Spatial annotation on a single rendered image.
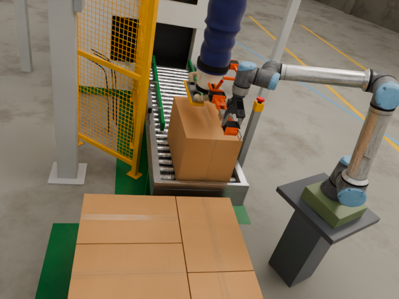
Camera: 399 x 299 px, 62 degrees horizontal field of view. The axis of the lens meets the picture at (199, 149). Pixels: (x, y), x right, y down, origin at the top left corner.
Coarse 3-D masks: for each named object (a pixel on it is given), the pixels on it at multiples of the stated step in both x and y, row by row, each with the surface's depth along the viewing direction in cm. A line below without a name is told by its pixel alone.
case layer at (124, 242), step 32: (96, 224) 196; (128, 224) 200; (160, 224) 205; (192, 224) 210; (224, 224) 216; (96, 256) 178; (128, 256) 182; (160, 256) 186; (192, 256) 191; (224, 256) 195; (96, 288) 164; (128, 288) 167; (160, 288) 171; (192, 288) 174; (224, 288) 178; (256, 288) 182
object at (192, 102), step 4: (184, 80) 248; (184, 84) 245; (188, 84) 243; (192, 84) 240; (188, 88) 238; (188, 92) 235; (192, 92) 235; (196, 92) 231; (188, 96) 230; (192, 96) 230; (192, 100) 225; (196, 100) 226; (192, 104) 224; (196, 104) 225; (200, 104) 225
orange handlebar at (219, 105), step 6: (234, 66) 258; (228, 78) 239; (234, 78) 240; (210, 84) 224; (216, 102) 205; (222, 102) 206; (216, 108) 205; (222, 108) 206; (228, 132) 184; (234, 132) 183
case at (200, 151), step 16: (176, 96) 262; (176, 112) 249; (192, 112) 246; (208, 112) 251; (176, 128) 247; (192, 128) 227; (208, 128) 232; (176, 144) 245; (192, 144) 220; (208, 144) 223; (224, 144) 226; (240, 144) 229; (176, 160) 243; (192, 160) 228; (208, 160) 231; (224, 160) 234; (176, 176) 240; (192, 176) 237; (208, 176) 241; (224, 176) 244
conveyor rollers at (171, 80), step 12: (168, 72) 404; (180, 72) 408; (168, 84) 375; (180, 84) 379; (168, 96) 353; (168, 108) 331; (156, 120) 306; (168, 120) 309; (156, 132) 292; (168, 144) 280; (168, 156) 265; (168, 168) 251
